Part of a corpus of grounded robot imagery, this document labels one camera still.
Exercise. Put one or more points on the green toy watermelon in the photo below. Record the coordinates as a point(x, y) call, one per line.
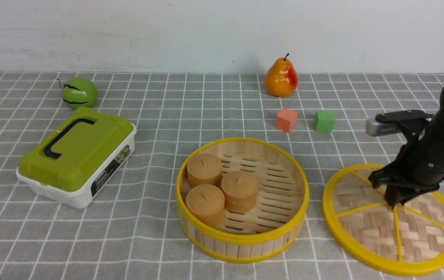
point(78, 92)

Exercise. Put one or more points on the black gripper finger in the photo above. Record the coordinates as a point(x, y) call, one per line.
point(398, 195)

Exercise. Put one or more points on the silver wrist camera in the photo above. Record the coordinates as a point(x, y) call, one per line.
point(374, 128)

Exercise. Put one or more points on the yellow woven steamer lid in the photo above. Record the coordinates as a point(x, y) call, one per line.
point(407, 240)

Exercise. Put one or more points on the orange toy pear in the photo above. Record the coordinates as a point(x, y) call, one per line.
point(281, 80)

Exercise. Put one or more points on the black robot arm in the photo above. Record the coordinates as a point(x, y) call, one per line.
point(419, 166)

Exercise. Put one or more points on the orange foam cube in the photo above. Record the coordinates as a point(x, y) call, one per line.
point(286, 120)

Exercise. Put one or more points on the grey checkered tablecloth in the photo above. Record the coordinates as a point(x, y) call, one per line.
point(131, 230)

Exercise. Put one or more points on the brown candle front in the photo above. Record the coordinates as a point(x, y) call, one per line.
point(207, 203)

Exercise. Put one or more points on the yellow bamboo steamer basket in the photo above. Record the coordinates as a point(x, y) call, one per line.
point(275, 221)

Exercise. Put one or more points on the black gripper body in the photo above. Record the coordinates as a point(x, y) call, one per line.
point(420, 161)

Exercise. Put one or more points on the brown candle back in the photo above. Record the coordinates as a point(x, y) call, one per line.
point(204, 169)

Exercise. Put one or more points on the green foam cube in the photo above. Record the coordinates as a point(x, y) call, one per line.
point(324, 121)

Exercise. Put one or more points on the brown candle right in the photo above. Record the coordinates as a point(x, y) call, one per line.
point(240, 190)

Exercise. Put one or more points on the green lidded white box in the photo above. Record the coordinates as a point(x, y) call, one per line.
point(74, 162)

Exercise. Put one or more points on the brown candle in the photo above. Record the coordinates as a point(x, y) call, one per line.
point(240, 190)
point(204, 169)
point(207, 203)

